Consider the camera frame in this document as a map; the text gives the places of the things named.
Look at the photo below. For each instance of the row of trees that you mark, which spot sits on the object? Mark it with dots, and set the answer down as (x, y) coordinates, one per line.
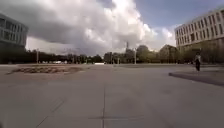
(100, 57)

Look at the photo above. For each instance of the pale pole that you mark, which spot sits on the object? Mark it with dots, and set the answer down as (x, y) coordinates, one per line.
(37, 56)
(135, 56)

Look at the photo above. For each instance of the grey paved plaza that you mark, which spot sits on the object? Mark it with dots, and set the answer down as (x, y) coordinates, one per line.
(110, 96)

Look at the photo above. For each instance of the brown planting bed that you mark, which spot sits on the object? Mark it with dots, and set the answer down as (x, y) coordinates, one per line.
(45, 69)

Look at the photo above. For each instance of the person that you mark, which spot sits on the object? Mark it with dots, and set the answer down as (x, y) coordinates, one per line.
(197, 61)

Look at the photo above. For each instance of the raised dark kerbed platform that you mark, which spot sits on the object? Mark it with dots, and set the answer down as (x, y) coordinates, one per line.
(203, 76)

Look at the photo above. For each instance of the pale multi-storey building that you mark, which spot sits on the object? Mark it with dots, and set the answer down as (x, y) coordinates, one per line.
(203, 31)

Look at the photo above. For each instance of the grey glass-fronted building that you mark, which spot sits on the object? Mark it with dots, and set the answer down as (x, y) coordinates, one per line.
(10, 35)

